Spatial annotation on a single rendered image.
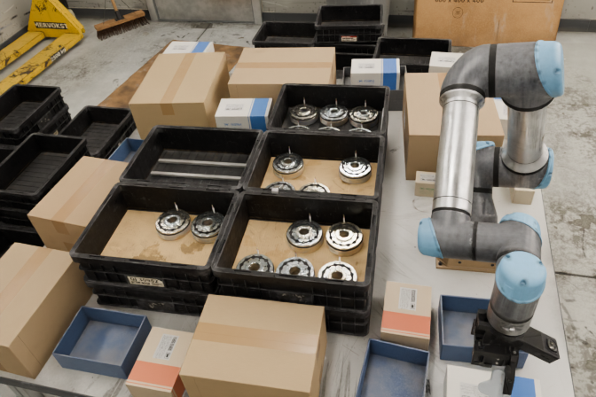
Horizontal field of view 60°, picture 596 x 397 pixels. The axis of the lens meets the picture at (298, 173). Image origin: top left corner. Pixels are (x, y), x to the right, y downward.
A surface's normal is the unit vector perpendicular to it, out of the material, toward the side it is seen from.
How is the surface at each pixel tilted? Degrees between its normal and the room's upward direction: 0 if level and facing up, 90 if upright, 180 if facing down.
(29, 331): 90
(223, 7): 90
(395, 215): 0
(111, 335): 0
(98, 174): 0
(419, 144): 90
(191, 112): 90
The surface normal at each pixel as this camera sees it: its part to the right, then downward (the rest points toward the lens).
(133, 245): -0.08, -0.75
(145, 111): -0.10, 0.66
